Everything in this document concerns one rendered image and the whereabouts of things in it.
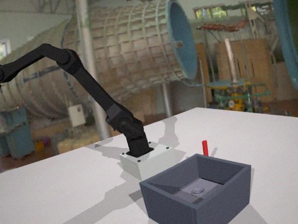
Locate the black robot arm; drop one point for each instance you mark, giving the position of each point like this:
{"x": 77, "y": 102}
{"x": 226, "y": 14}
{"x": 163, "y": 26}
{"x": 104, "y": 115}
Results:
{"x": 120, "y": 118}

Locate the red peg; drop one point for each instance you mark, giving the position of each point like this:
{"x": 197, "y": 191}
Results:
{"x": 205, "y": 148}

